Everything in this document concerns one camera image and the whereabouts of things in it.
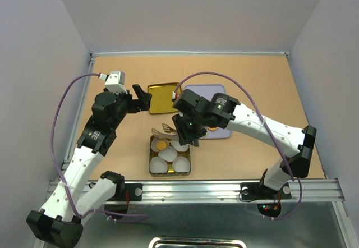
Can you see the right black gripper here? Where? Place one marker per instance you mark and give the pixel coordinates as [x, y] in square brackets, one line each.
[185, 134]

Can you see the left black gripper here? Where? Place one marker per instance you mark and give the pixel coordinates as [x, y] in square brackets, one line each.
[143, 103]

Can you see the round dotted biscuit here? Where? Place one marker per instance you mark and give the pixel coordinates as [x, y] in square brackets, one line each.
[212, 128]
[161, 145]

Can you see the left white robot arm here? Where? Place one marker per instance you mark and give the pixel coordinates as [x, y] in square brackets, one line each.
[60, 221]

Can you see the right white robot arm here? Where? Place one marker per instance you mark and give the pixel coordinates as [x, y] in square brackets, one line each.
[294, 145]

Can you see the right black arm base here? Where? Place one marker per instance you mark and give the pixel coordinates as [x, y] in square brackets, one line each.
[269, 202]

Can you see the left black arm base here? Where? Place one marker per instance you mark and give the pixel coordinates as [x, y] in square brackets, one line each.
[120, 202]

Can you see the gold tin lid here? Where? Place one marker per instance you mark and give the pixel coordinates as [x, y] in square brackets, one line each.
[161, 102]

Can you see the white paper cupcake liner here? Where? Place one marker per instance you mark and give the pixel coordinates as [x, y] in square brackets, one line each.
[181, 164]
[158, 165]
[168, 154]
[153, 142]
[178, 147]

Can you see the green christmas cookie tin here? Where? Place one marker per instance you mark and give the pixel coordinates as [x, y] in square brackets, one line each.
[170, 171]

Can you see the lilac plastic tray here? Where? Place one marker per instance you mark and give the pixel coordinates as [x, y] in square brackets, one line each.
[207, 91]

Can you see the steel tray front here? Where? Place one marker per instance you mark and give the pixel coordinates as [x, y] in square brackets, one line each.
[194, 242]

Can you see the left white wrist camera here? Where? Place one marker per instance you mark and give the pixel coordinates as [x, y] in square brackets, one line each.
[115, 82]

